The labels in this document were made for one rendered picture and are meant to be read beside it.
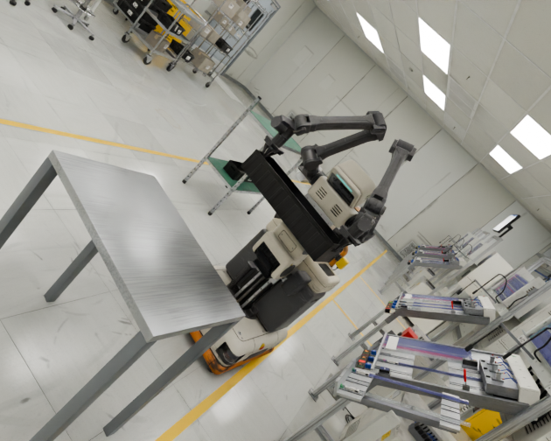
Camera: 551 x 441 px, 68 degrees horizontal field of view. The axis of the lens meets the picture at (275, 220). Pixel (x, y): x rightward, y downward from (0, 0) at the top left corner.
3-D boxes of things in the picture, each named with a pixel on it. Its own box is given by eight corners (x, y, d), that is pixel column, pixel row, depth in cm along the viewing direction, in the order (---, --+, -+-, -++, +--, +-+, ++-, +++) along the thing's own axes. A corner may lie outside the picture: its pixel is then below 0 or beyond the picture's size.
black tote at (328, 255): (327, 262, 184) (345, 246, 181) (313, 262, 168) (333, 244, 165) (257, 173, 205) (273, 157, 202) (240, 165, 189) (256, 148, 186)
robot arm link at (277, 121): (308, 131, 185) (304, 116, 189) (294, 119, 176) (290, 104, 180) (286, 143, 190) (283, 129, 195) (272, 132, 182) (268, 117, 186)
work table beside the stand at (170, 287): (51, 294, 192) (154, 175, 169) (114, 433, 166) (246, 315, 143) (-63, 303, 152) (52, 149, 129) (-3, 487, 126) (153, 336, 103)
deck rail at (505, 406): (368, 383, 210) (370, 371, 210) (369, 381, 212) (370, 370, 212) (528, 418, 184) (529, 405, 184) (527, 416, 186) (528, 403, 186)
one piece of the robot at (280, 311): (231, 276, 295) (313, 197, 271) (274, 339, 275) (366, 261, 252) (203, 277, 266) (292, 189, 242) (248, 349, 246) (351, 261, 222)
